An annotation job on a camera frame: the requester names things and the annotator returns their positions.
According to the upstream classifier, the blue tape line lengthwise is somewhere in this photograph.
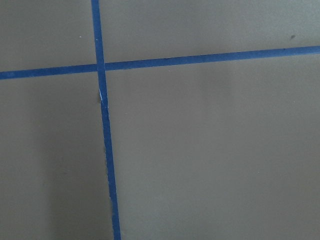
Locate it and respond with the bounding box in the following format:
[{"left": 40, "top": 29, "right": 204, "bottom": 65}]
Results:
[{"left": 91, "top": 0, "right": 121, "bottom": 240}]

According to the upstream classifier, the blue tape line crosswise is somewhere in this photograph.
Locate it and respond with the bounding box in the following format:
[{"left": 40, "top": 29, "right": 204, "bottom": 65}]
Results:
[{"left": 0, "top": 45, "right": 320, "bottom": 80}]

